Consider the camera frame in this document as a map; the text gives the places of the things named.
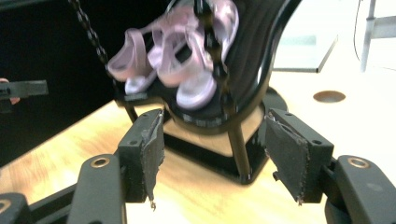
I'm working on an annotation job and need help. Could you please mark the black floor cables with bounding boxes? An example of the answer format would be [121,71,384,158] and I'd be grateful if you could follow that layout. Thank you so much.
[353,0,364,62]

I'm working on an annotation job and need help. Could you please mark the white metal stand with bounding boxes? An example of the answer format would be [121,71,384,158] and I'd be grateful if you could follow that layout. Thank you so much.
[354,0,396,73]

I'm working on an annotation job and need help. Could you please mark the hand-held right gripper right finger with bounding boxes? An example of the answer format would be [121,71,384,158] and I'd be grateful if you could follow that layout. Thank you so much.
[263,107,334,206]

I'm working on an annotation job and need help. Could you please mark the red and black shoe rack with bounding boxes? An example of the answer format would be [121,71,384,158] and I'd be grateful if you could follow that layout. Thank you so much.
[68,0,303,185]

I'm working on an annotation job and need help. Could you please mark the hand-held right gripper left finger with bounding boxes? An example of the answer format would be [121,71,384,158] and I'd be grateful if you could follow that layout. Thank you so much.
[117,108,166,211]

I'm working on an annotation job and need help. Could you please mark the purple sandal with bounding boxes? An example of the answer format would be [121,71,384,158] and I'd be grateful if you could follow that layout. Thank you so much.
[148,0,241,111]
[106,27,158,95]

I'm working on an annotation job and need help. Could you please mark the pale flat panel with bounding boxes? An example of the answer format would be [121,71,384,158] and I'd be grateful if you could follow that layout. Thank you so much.
[274,35,340,75]

